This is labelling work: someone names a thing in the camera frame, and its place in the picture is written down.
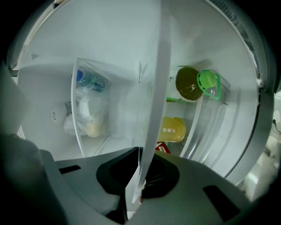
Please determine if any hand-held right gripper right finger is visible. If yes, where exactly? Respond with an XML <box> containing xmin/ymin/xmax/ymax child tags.
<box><xmin>129</xmin><ymin>152</ymin><xmax>253</xmax><ymax>225</ymax></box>

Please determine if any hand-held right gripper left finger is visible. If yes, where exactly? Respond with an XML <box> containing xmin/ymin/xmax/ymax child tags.
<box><xmin>39</xmin><ymin>146</ymin><xmax>141</xmax><ymax>225</ymax></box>

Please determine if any white fridge door edge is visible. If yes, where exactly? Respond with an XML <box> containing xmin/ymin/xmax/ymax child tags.
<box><xmin>126</xmin><ymin>0</ymin><xmax>174</xmax><ymax>204</ymax></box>

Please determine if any clear fridge door shelf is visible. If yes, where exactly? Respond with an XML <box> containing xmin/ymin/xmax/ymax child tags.
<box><xmin>70</xmin><ymin>57</ymin><xmax>113</xmax><ymax>158</ymax></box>

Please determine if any white refrigerator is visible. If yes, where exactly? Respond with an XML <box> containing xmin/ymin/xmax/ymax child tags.
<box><xmin>7</xmin><ymin>0</ymin><xmax>275</xmax><ymax>192</ymax></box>

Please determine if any red label cola bottle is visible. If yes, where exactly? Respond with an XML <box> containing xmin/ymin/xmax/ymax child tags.
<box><xmin>155</xmin><ymin>141</ymin><xmax>172</xmax><ymax>156</ymax></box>

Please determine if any clear crisper drawer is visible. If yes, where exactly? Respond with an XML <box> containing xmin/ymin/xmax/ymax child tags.
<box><xmin>179</xmin><ymin>96</ymin><xmax>231</xmax><ymax>166</ymax></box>

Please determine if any yellow juice bottle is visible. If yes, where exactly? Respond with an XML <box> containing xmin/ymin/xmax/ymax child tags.
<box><xmin>159</xmin><ymin>116</ymin><xmax>187</xmax><ymax>144</ymax></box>

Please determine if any clear plastic food bag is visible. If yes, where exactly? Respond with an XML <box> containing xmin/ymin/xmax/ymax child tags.
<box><xmin>63</xmin><ymin>87</ymin><xmax>107</xmax><ymax>138</ymax></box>

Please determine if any white round thermostat dial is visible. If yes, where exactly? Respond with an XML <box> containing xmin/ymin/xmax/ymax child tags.
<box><xmin>49</xmin><ymin>101</ymin><xmax>67</xmax><ymax>127</ymax></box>

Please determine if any blue cap water bottle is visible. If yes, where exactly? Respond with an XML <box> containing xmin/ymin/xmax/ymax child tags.
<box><xmin>75</xmin><ymin>69</ymin><xmax>106</xmax><ymax>93</ymax></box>

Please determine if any olive bottle with green cap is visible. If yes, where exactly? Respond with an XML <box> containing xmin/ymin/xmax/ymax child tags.
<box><xmin>175</xmin><ymin>66</ymin><xmax>221</xmax><ymax>104</ymax></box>

